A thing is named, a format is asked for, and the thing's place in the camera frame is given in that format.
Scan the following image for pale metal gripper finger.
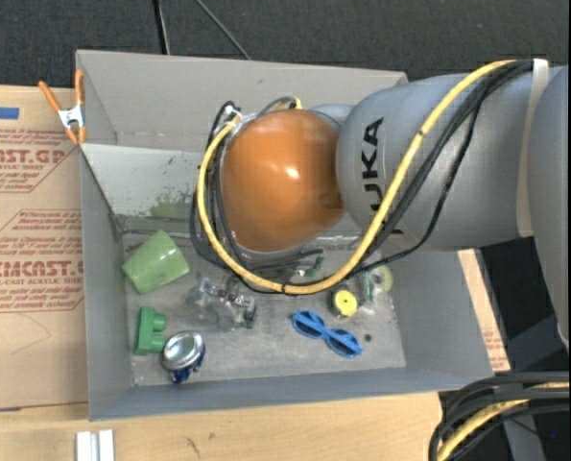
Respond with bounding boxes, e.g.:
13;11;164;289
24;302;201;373
217;292;258;330
187;276;233;309

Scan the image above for grey metal bin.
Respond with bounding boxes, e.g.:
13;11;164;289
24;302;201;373
75;49;495;423

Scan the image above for green cup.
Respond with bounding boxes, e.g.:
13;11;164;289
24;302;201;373
121;230;191;294

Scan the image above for blue and silver can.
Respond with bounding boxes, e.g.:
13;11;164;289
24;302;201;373
160;330;207;385

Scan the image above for blue sunglasses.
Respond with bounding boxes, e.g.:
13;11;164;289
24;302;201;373
291;309;365;359

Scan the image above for yellow round disc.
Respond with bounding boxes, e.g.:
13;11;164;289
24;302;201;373
330;289;360;319

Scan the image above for green toy block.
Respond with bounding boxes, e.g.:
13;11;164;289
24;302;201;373
131;305;168;356

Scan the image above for brown cardboard board, red print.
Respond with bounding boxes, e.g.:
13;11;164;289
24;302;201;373
0;83;512;413

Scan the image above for pale green ring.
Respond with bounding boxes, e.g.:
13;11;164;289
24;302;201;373
360;264;394;306

